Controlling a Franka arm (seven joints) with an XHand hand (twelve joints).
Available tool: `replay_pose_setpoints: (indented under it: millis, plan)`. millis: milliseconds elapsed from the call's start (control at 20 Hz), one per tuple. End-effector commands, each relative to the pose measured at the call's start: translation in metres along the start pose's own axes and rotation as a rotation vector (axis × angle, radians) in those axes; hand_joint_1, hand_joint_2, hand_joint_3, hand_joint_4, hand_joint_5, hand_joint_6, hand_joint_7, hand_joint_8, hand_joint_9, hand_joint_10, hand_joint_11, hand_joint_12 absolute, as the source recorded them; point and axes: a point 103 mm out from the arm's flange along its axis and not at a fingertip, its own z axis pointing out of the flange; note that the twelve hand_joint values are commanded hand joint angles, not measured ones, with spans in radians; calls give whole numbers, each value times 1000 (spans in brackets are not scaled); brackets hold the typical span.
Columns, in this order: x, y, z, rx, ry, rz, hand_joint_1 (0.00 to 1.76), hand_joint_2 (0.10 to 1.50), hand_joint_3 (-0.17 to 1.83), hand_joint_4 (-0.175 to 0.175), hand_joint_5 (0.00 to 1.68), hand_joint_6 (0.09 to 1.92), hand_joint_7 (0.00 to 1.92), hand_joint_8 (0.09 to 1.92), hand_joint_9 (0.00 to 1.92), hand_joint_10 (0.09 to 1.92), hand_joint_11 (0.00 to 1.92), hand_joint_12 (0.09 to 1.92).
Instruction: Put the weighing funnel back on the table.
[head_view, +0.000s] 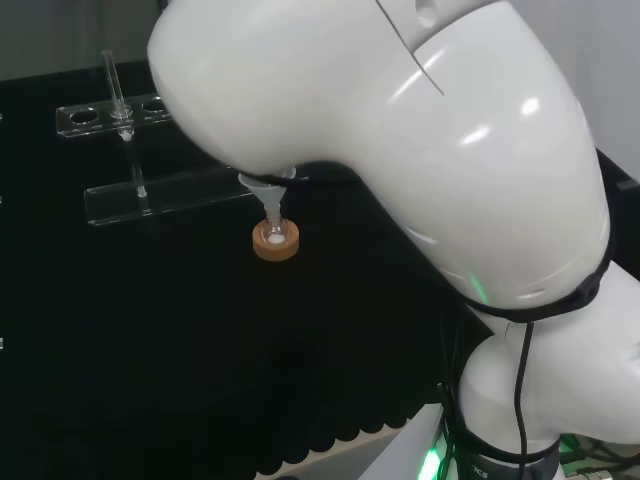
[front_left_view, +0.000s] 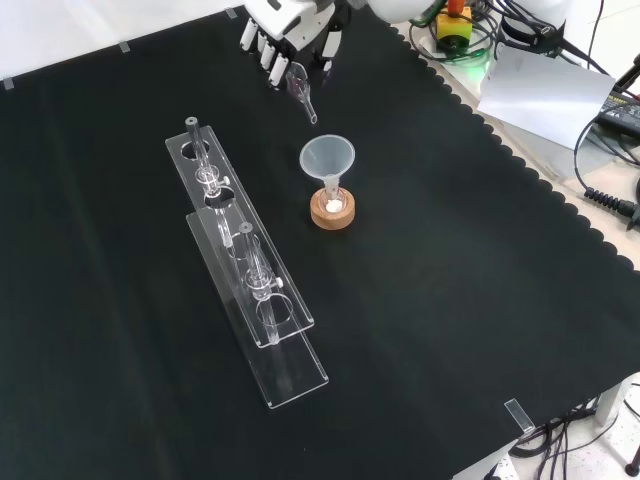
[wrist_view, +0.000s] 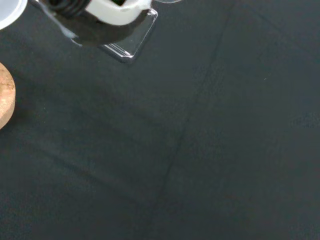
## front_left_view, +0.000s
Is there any white table leg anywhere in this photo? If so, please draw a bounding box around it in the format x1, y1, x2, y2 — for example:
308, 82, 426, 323
596, 371, 640, 427

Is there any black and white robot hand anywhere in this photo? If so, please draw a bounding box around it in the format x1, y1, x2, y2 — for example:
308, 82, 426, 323
239, 0, 371, 91

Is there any clear acrylic funnel stand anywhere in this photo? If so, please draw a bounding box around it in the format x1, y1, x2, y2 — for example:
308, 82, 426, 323
164, 116, 331, 412

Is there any black table cloth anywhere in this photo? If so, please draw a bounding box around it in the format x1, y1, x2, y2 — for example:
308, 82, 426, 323
0, 3, 640, 480

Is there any black power adapter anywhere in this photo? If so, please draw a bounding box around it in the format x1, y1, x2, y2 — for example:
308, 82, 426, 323
596, 91, 640, 134

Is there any black ribbed cable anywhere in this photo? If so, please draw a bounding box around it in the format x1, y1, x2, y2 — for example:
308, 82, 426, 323
573, 113, 640, 232

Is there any clear tape strip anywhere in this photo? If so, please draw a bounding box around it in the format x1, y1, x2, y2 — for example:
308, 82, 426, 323
503, 398, 535, 433

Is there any black cable bundle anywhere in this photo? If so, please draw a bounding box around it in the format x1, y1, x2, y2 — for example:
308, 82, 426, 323
508, 394, 640, 480

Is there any clear plastic funnel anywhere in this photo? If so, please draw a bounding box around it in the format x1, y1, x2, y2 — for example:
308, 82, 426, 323
298, 134, 357, 197

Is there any round-bottom glass flask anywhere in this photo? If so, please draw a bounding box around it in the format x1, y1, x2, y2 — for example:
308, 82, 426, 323
321, 175, 347, 215

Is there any cork ring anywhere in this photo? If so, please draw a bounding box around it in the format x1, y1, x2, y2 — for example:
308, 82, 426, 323
309, 189, 358, 232

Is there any yellow stop button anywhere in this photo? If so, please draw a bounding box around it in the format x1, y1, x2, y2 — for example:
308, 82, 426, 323
435, 0, 474, 52

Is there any pale board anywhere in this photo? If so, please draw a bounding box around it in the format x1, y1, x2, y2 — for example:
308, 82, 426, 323
476, 41, 617, 151

